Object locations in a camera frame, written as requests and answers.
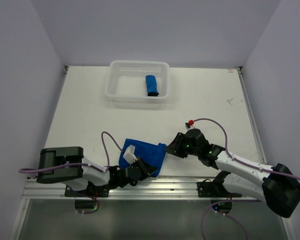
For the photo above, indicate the white plastic mesh basket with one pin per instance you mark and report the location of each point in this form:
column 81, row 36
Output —
column 126, row 81

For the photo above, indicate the blue towel with black trim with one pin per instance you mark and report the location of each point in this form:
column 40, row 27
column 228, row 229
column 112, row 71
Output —
column 151, row 86

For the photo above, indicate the left black base bracket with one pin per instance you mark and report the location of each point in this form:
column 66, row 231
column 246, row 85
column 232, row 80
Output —
column 90, row 192

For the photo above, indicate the black base bracket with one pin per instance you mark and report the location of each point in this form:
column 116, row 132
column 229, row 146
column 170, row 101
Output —
column 90, row 192
column 214, row 189

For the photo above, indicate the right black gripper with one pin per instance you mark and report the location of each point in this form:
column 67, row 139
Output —
column 174, row 147

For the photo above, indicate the aluminium mounting rail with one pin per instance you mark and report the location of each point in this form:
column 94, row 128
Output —
column 162, row 188

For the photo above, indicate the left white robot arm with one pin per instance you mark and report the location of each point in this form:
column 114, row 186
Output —
column 69, row 166

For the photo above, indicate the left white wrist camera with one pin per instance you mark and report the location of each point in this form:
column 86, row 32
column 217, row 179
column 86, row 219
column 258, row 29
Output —
column 129, row 155

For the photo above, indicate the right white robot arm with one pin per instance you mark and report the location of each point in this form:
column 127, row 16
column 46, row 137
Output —
column 237, row 177

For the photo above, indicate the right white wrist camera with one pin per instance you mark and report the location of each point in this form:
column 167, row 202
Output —
column 189, row 125

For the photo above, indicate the right black base bracket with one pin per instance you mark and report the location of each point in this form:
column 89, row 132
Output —
column 214, row 189

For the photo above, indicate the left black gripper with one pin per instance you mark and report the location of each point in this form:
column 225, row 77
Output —
column 147, row 169

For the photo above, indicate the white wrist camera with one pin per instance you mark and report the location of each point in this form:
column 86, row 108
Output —
column 189, row 125
column 129, row 155

